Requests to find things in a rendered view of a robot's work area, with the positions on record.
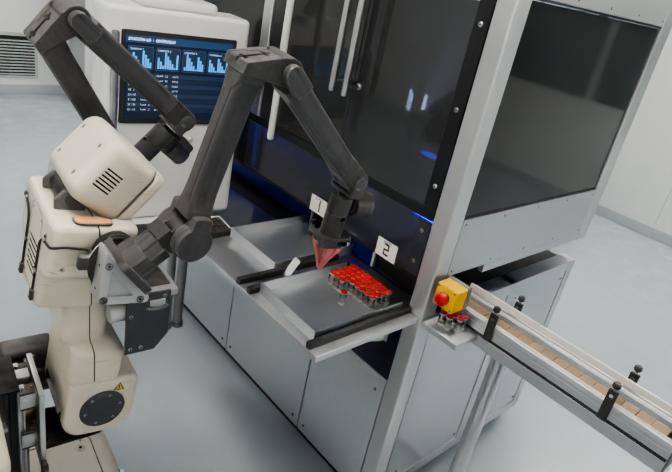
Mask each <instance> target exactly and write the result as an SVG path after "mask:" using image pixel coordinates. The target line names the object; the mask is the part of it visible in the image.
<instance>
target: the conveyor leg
mask: <svg viewBox="0 0 672 472"><path fill-rule="evenodd" d="M489 356H490V355H489ZM490 357H491V356H490ZM505 369H506V367H505V366H504V365H502V364H501V363H500V362H498V361H497V360H495V359H494V358H493V357H491V359H490V362H489V365H488V367H487V370H486V373H485V375H484V378H483V381H482V383H481V386H480V389H479V391H478V394H477V397H476V399H475V402H474V405H473V407H472V410H471V413H470V415H469V418H468V421H467V423H466V426H465V429H464V431H463V434H462V437H461V439H460V442H459V445H458V447H457V450H456V453H455V455H454V458H453V461H452V463H451V466H450V469H449V471H448V472H465V471H466V469H467V466H468V464H469V461H470V459H471V456H472V453H473V451H474V448H475V446H476V443H477V441H478V438H479V436H480V433H481V430H482V428H483V425H484V423H485V420H486V418H487V415H488V413H489V410H490V407H491V405H492V402H493V400H494V397H495V395H496V392H497V390H498V387H499V384H500V382H501V379H502V377H503V374H504V372H505Z"/></svg>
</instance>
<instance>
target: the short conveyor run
mask: <svg viewBox="0 0 672 472"><path fill-rule="evenodd" d="M470 287H471V288H472V289H473V291H472V294H471V297H470V300H469V303H468V306H467V307H466V309H464V310H460V311H461V312H462V313H463V314H464V315H467V316H468V317H469V318H468V320H467V325H466V327H467V328H468V329H470V330H471V331H473V332H474V333H476V334H477V335H478V338H477V341H475V342H473V344H474V345H475V346H477V347H478V348H480V349H481V350H483V351H484V352H485V353H487V354H488V355H490V356H491V357H493V358H494V359H495V360H497V361H498V362H500V363H501V364H502V365H504V366H505V367H507V368H508V369H510V370H511V371H512V372H514V373H515V374H517V375H518V376H520V377H521V378H522V379H524V380H525V381H527V382H528V383H529V384H531V385H532V386H534V387H535V388H537V389H538V390H539V391H541V392H542V393H544V394H545V395H547V396H548V397H549V398H551V399H552V400H554V401H555V402H557V403H558V404H559V405H561V406H562V407H564V408H565V409H566V410H568V411H569V412H571V413H572V414H574V415H575V416H576V417H578V418H579V419H581V420H582V421H584V422H585V423H586V424H588V425H589V426H591V427H592V428H594V429H595V430H596V431H598V432H599V433H601V434H602V435H603V436H605V437H606V438H608V439H609V440H611V441H612V442H613V443H615V444H616V445H618V446H619V447H621V448H622V449H623V450H625V451H626V452H628V453H629V454H630V455H632V456H633V457H635V458H636V459H638V460H639V461H640V462H642V463H643V464H645V465H646V466H648V467H649V468H650V469H652V470H653V471H655V472H664V471H665V470H666V469H667V468H668V466H669V465H670V464H671V463H672V405H671V404H669V403H667V402H666V401H664V400H663V399H661V398H659V397H658V396H656V395H654V394H653V393H651V392H650V391H648V390H646V389H645V388H643V387H641V386H640V385H638V384H637V382H638V380H639V379H640V377H641V375H639V374H638V373H641V372H642V371H643V367H642V366H641V365H639V364H637V365H635V366H634V370H635V372H634V371H631V372H630V374H629V376H628V378H627V377H625V376H624V375H622V374H620V373H619V372H617V371H615V370H614V369H612V368H611V367H609V366H607V365H606V364H604V363H602V362H601V361H599V360H598V359H596V358H594V357H593V356H591V355H590V354H588V353H586V352H585V351H583V350H581V349H580V348H578V347H577V346H575V345H573V344H572V343H570V342H568V341H567V340H565V339H564V338H562V337H560V336H559V335H557V334H555V333H554V332H552V331H551V330H549V329H547V328H546V327H544V326H542V325H541V324H539V323H538V322H536V321H534V320H533V319H531V318H529V317H528V316H526V315H525V314H523V313H521V311H522V309H523V306H524V305H523V304H522V302H525V299H526V298H525V297H524V296H522V295H520V296H519V297H518V300H519V302H518V301H517V302H516V303H515V306H514V308H513V307H512V306H510V305H508V304H507V303H505V302H504V301H502V300H500V299H499V298H497V297H495V296H494V295H492V294H491V293H489V292H487V291H486V290H484V289H482V288H481V287H479V286H478V285H476V284H474V283H471V285H470ZM463 314H462V315H463Z"/></svg>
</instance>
